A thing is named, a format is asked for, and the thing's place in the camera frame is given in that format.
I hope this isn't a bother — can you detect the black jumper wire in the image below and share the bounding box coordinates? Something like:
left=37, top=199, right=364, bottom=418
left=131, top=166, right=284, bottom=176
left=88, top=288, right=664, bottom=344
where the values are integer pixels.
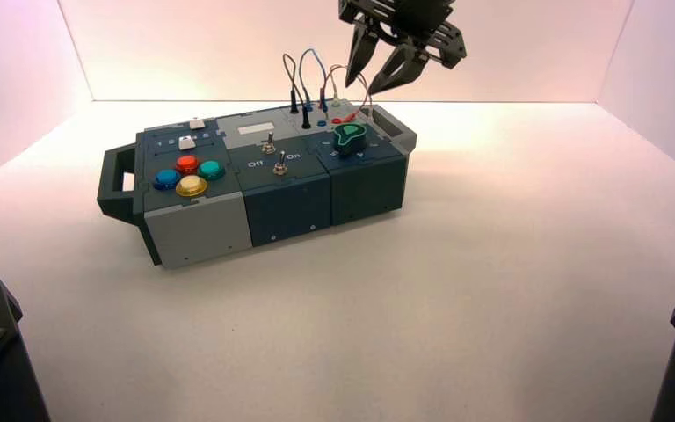
left=281, top=53, right=312, bottom=130

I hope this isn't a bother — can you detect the blue jumper wire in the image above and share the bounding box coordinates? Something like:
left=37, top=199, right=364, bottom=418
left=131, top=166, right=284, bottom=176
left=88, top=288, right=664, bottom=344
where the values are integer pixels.
left=298, top=48, right=330, bottom=113

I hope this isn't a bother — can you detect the blue round push button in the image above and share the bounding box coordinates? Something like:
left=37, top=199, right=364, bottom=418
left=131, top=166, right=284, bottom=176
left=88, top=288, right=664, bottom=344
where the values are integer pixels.
left=152, top=169, right=182, bottom=192

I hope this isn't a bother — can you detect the dark teal grey control box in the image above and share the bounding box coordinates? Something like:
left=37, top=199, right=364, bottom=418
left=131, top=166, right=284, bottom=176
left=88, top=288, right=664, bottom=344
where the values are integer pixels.
left=97, top=99, right=417, bottom=270

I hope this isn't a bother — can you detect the green rotary knob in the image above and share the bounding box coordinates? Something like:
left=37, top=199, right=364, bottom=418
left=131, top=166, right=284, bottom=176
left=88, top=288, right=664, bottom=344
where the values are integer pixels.
left=333, top=122, right=367, bottom=157

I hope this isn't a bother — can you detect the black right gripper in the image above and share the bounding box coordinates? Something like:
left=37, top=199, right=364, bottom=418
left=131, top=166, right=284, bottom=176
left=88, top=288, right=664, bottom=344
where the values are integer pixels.
left=338, top=0, right=468, bottom=96

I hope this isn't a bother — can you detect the yellow round push button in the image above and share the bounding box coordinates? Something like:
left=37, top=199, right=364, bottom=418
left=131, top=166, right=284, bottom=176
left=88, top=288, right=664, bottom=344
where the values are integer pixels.
left=175, top=175, right=209, bottom=198

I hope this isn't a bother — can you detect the red jumper wire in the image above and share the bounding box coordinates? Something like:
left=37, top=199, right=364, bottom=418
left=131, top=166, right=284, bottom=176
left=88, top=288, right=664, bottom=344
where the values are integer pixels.
left=320, top=64, right=372, bottom=125

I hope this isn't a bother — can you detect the green round push button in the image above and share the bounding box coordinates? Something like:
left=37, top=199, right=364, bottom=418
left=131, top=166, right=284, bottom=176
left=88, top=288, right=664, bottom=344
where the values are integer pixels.
left=197, top=160, right=226, bottom=181

